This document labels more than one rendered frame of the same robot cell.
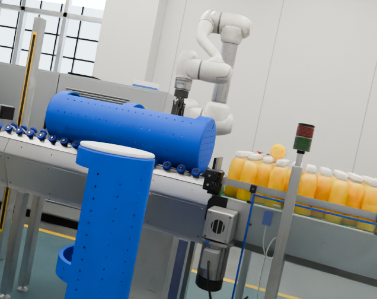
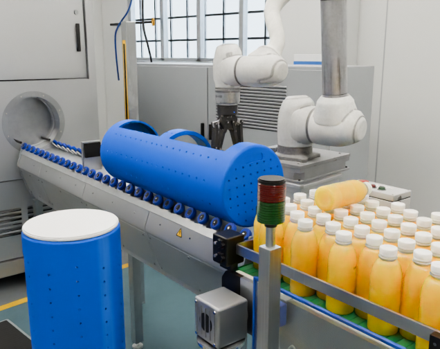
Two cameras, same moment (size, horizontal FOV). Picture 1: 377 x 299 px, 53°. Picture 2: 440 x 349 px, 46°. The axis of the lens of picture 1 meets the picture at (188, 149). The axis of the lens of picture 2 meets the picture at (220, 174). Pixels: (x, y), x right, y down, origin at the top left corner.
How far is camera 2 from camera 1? 110 cm
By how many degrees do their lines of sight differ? 35
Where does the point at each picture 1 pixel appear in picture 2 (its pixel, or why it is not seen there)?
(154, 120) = (180, 157)
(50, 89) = (200, 88)
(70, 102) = (117, 139)
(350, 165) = not seen: outside the picture
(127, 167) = (52, 254)
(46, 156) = (108, 203)
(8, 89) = (164, 95)
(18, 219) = not seen: hidden behind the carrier
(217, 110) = (326, 109)
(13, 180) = not seen: hidden behind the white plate
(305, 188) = (331, 270)
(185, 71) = (220, 78)
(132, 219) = (78, 314)
